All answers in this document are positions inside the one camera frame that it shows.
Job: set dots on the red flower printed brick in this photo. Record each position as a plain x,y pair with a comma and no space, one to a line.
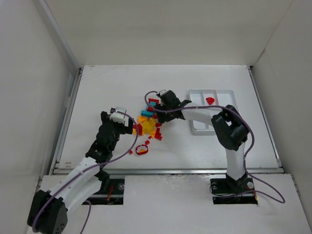
141,149

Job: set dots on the orange half round brick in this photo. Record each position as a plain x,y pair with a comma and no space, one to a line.
142,119

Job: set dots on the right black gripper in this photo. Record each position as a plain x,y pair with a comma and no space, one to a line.
162,112

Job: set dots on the red arch brick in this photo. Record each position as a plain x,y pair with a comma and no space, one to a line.
153,100

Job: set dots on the aluminium frame rail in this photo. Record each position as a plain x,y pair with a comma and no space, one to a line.
186,172

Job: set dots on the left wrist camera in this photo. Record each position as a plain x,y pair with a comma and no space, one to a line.
117,115

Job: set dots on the teal long brick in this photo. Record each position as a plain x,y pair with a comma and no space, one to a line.
147,113

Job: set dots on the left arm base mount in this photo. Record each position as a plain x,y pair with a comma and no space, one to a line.
111,193

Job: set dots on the red half round brick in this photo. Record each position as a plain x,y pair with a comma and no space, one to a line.
210,100

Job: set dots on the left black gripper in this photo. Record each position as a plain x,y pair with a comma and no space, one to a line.
121,128

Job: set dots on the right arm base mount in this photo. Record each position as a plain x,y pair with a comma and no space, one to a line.
226,193

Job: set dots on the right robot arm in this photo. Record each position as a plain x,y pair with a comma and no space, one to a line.
227,124

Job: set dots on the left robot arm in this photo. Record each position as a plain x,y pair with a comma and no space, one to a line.
50,208

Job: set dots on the yellow round large brick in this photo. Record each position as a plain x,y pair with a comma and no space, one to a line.
148,126

